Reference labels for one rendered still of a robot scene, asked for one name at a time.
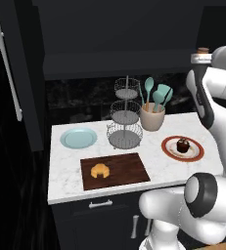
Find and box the dark drawer front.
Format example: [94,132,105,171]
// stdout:
[51,190,146,219]

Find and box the light blue plate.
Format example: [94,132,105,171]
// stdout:
[59,127,99,150]

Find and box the dark base cabinet door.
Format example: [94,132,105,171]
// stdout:
[54,208,152,250]

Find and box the large teal spatula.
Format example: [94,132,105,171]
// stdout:
[157,83,174,111]

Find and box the dark wall cabinet door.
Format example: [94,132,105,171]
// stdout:
[0,0,47,152]

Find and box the chocolate cupcake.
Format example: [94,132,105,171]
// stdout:
[176,137,190,153]

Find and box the small teal spatula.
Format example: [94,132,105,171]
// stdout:
[152,90,164,113]

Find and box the beige utensil pot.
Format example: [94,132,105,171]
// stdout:
[139,102,166,133]

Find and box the white cabinet door handle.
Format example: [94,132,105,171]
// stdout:
[0,17,23,123]

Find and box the white drawer handle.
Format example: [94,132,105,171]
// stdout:
[88,199,113,210]

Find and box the red-rimmed white plate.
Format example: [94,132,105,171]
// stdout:
[160,135,205,163]

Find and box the dark wooden cutting board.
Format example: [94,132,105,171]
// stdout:
[79,151,152,191]

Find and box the thin teal utensil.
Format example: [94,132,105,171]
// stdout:
[138,81,147,107]

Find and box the dark wall cabinet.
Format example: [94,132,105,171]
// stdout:
[31,0,226,81]

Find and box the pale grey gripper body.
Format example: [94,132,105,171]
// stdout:
[190,53,214,65]

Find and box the golden croissant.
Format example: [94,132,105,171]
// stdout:
[90,163,112,180]

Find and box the grey three-tier wire stand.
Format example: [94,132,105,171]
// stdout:
[106,75,145,150]

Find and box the teal spoon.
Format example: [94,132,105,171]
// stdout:
[144,76,156,112]

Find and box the white base cabinet handle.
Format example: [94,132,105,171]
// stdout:
[145,218,153,237]
[130,214,140,240]

